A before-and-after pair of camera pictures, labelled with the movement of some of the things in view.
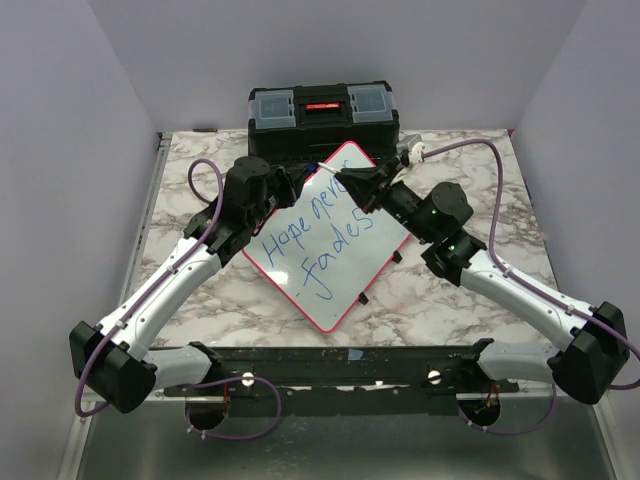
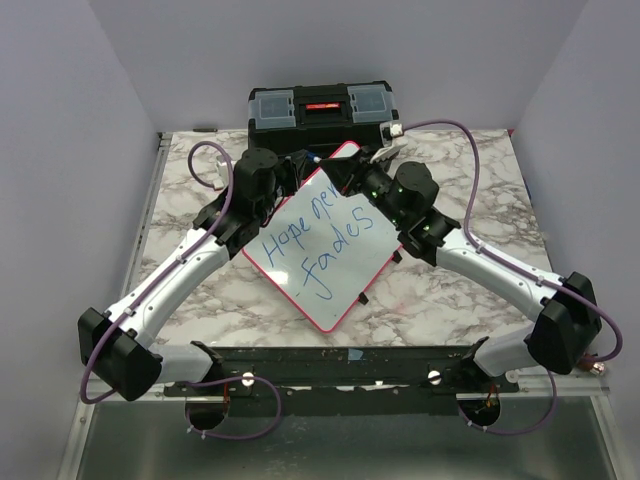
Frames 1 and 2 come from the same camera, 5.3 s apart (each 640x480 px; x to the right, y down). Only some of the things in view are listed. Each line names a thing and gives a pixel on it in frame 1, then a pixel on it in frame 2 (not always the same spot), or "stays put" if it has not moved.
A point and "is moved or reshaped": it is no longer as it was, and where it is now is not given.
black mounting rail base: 344,382 stays put
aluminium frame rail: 144,216 stays put
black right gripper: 368,191 to 348,172
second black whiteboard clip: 397,257 stays put
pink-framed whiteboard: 329,252 stays put
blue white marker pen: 329,168 is moved or reshaped
